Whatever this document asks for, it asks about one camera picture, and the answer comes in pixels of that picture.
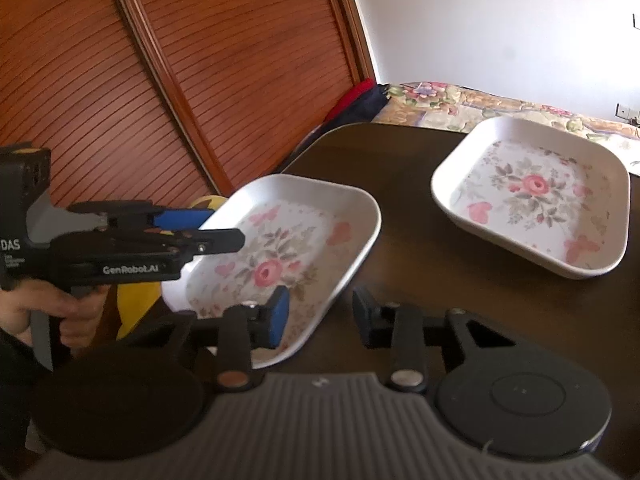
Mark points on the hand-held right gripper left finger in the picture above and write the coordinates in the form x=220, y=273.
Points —
x=277, y=316

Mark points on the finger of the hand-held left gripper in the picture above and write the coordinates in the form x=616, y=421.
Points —
x=215, y=241
x=182, y=219

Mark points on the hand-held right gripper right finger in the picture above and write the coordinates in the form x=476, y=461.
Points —
x=365, y=317

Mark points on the floral square white plate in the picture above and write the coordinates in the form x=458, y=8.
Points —
x=280, y=240
x=530, y=195

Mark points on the person's left forearm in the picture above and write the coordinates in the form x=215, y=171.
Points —
x=12, y=385

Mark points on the person's left hand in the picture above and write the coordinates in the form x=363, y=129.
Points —
x=80, y=315

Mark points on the yellow plastic object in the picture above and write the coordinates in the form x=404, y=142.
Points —
x=137, y=305

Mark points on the brown louvered wardrobe door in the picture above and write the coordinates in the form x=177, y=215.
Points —
x=65, y=60
x=240, y=50

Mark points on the red cloth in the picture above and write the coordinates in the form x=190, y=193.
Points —
x=356, y=92

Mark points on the floral bed blanket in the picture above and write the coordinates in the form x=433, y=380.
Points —
x=440, y=102

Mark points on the white wall socket row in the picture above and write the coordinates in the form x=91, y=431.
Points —
x=625, y=109

